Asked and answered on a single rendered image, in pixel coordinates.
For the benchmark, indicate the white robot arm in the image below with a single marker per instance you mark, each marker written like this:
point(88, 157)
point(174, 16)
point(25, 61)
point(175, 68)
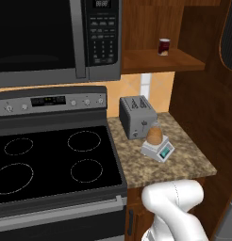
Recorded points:
point(171, 200)

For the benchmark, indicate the white digital scale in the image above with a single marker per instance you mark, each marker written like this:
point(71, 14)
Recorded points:
point(160, 152)

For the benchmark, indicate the brown wooden cabinet door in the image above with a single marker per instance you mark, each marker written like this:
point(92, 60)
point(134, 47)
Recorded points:
point(212, 103)

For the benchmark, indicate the grey toaster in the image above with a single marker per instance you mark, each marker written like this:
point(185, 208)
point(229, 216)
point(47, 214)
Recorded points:
point(133, 119)

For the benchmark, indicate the grey stove knob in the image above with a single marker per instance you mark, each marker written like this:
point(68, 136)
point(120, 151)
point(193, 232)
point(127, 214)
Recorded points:
point(101, 101)
point(73, 102)
point(9, 108)
point(87, 102)
point(24, 107)

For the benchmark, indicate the black hob stove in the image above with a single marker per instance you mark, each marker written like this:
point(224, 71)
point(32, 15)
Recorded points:
point(55, 157)

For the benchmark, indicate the red can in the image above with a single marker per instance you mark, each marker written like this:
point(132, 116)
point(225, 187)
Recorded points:
point(164, 47)

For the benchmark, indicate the brown base cupboard door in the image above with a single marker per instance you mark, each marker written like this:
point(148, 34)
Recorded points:
point(138, 216)

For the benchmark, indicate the black and grey microwave oven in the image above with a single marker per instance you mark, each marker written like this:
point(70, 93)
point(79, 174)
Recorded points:
point(36, 34)

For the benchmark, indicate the dark grey rounded panel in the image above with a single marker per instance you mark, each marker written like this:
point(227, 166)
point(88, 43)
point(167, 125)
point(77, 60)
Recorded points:
point(230, 37)

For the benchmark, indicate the brown wooden wall cabinet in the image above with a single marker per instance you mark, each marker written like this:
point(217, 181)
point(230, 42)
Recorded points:
point(146, 28)

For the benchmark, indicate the grey slanted post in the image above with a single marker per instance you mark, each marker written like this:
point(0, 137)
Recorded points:
point(229, 219)

